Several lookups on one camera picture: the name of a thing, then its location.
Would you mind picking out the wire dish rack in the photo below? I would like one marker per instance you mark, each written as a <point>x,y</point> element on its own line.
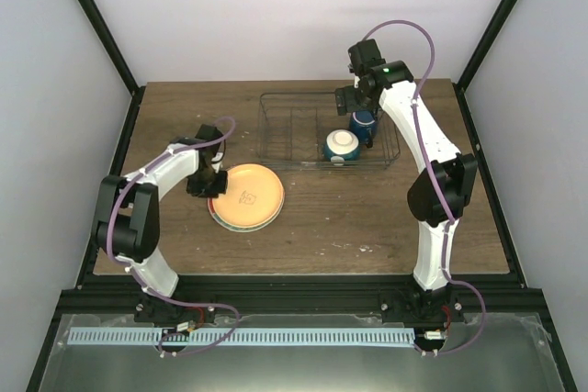
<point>293,127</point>

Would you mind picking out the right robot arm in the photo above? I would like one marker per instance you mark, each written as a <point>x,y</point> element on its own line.
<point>443,187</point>

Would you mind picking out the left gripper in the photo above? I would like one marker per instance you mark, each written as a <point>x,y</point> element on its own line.
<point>219,189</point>

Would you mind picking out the orange plate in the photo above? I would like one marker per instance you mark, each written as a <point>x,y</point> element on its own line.
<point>248,197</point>

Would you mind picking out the black aluminium frame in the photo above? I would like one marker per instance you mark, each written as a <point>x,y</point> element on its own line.
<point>303,293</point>

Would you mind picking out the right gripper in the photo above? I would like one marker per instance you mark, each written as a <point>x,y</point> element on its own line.
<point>351,104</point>

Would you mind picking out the dark blue mug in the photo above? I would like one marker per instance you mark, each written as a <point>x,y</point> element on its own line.
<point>364,125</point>

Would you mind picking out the white plate with coloured rim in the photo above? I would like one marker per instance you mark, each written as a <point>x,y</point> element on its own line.
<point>229,222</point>

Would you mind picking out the light blue slotted cable duct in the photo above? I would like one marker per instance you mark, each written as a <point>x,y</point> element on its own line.
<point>370,337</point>

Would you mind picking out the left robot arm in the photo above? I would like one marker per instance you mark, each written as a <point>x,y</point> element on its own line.
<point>126,224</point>

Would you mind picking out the white and blue bowl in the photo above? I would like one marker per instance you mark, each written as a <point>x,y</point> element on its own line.
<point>341,147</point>

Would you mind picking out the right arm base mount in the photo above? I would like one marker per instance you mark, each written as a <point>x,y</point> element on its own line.
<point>409,303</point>

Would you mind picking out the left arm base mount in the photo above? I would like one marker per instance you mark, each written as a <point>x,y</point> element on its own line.
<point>160,313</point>

